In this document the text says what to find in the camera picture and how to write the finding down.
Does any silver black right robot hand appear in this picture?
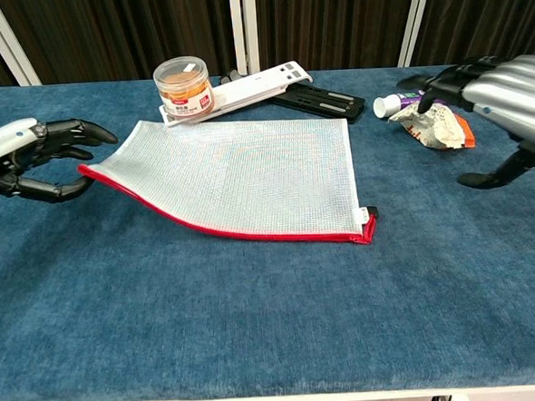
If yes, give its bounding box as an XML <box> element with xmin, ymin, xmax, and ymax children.
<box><xmin>394</xmin><ymin>53</ymin><xmax>535</xmax><ymax>196</ymax></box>

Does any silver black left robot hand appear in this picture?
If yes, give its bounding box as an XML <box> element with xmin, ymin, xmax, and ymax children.
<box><xmin>0</xmin><ymin>112</ymin><xmax>123</xmax><ymax>209</ymax></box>

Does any white mesh zipper pouch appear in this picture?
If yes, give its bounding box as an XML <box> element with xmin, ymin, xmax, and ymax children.
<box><xmin>73</xmin><ymin>105</ymin><xmax>383</xmax><ymax>263</ymax></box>

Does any orange snack packet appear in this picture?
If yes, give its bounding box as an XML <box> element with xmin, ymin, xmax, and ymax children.
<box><xmin>450</xmin><ymin>110</ymin><xmax>478</xmax><ymax>150</ymax></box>

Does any crumpled white snack wrapper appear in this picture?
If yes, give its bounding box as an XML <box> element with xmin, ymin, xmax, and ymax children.
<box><xmin>387</xmin><ymin>100</ymin><xmax>468</xmax><ymax>154</ymax></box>

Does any purple white toothpaste tube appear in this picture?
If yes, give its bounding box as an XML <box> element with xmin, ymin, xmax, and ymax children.
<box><xmin>372</xmin><ymin>86</ymin><xmax>454</xmax><ymax>122</ymax></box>

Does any black folding stand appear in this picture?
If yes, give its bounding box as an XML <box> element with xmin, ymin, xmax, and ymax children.
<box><xmin>219</xmin><ymin>61</ymin><xmax>366</xmax><ymax>132</ymax></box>

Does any clear jar of rubber bands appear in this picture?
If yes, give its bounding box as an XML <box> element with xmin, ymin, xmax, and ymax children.
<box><xmin>151</xmin><ymin>54</ymin><xmax>219</xmax><ymax>125</ymax></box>

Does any white folding stand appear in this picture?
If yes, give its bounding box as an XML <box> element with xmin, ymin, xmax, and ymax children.
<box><xmin>156</xmin><ymin>60</ymin><xmax>315</xmax><ymax>128</ymax></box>

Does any blue felt table mat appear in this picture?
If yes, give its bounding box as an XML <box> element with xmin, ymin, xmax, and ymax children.
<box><xmin>0</xmin><ymin>54</ymin><xmax>535</xmax><ymax>401</ymax></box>

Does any white partition post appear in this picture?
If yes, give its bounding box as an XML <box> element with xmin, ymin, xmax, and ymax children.
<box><xmin>394</xmin><ymin>0</ymin><xmax>440</xmax><ymax>69</ymax></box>
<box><xmin>0</xmin><ymin>0</ymin><xmax>43</xmax><ymax>89</ymax></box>
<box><xmin>227</xmin><ymin>0</ymin><xmax>260</xmax><ymax>76</ymax></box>

